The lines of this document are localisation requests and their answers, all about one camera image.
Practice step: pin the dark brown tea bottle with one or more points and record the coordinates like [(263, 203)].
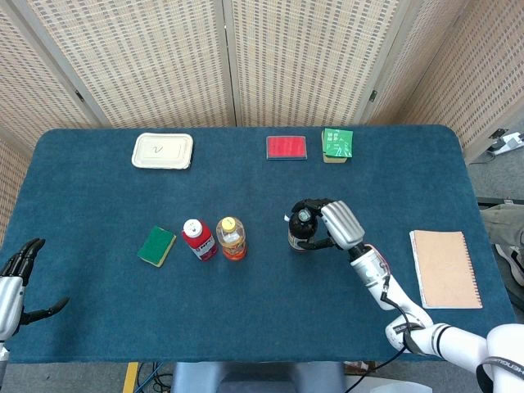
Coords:
[(301, 231)]

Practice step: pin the green yellow scrub sponge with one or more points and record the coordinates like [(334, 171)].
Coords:
[(155, 245)]

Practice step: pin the grey robot torso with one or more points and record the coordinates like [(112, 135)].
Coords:
[(254, 380)]

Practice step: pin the tan spiral notebook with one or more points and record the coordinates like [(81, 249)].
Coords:
[(444, 270)]

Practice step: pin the black metal bar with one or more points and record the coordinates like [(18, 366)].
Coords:
[(497, 201)]

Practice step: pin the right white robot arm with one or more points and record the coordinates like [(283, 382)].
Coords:
[(434, 335)]

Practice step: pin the orange iced tea bottle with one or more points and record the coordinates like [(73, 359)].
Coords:
[(233, 243)]

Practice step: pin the black white sneaker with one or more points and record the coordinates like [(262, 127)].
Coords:
[(511, 260)]

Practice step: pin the red ink pad box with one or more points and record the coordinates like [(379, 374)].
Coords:
[(286, 147)]

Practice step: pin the white power strip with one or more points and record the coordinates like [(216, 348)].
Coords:
[(509, 143)]

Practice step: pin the red NFC juice bottle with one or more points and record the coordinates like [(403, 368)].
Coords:
[(202, 243)]

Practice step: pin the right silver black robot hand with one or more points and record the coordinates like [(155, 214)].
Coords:
[(344, 225)]

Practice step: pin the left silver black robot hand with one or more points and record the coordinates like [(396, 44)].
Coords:
[(10, 303)]

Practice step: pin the blue table cloth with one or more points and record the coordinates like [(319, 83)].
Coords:
[(266, 319)]

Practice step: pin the woven folding screen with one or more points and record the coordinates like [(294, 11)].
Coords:
[(163, 61)]

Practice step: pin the khaki trouser leg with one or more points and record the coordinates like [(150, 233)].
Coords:
[(503, 223)]

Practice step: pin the white lidded lunch box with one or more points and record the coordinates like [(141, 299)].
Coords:
[(161, 150)]

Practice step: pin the small cardboard box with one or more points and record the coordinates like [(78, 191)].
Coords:
[(360, 367)]

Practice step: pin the green paper packet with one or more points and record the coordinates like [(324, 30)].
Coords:
[(337, 142)]

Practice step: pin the black screen hinge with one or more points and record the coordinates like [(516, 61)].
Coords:
[(79, 96), (372, 96)]

